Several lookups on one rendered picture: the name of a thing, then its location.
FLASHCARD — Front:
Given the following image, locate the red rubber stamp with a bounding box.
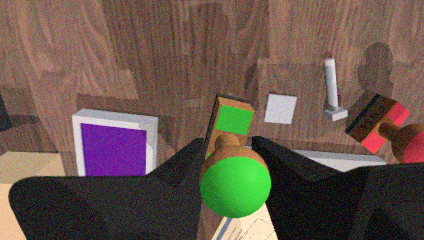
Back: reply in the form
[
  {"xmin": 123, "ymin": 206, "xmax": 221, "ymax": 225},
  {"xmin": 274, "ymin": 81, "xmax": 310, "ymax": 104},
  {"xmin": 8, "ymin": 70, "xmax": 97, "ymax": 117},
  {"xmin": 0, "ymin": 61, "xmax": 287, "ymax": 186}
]
[{"xmin": 345, "ymin": 94, "xmax": 424, "ymax": 163}]

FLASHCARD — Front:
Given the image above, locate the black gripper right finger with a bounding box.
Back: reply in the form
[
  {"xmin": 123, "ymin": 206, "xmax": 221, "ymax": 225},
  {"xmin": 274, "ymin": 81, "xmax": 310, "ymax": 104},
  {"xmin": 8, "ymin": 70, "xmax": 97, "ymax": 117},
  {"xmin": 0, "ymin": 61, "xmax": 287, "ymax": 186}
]
[{"xmin": 252, "ymin": 136, "xmax": 424, "ymax": 240}]

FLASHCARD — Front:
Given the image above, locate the white rectangular bar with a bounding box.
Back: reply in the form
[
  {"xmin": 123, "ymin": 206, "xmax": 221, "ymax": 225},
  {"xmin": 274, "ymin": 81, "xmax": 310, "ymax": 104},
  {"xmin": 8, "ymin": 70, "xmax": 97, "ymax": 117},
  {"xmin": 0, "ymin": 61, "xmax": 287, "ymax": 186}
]
[{"xmin": 291, "ymin": 149, "xmax": 387, "ymax": 172}]

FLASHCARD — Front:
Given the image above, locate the tan box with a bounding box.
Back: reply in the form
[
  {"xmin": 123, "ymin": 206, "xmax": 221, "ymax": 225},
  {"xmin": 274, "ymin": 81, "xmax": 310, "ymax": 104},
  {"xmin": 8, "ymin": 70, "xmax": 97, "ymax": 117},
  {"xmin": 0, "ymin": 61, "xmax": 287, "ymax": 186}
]
[{"xmin": 0, "ymin": 152, "xmax": 66, "ymax": 240}]

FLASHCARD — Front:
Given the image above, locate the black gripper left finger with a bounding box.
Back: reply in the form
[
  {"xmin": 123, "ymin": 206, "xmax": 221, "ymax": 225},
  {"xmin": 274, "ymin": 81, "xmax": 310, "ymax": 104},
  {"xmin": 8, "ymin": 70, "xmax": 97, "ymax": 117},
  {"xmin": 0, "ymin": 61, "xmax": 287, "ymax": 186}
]
[{"xmin": 8, "ymin": 138, "xmax": 205, "ymax": 240}]

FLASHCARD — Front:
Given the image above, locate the cream paper card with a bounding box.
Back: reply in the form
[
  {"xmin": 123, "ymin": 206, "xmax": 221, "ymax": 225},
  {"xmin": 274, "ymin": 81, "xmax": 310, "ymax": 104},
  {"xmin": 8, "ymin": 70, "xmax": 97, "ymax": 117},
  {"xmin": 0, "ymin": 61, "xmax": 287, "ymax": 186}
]
[{"xmin": 211, "ymin": 203, "xmax": 277, "ymax": 240}]

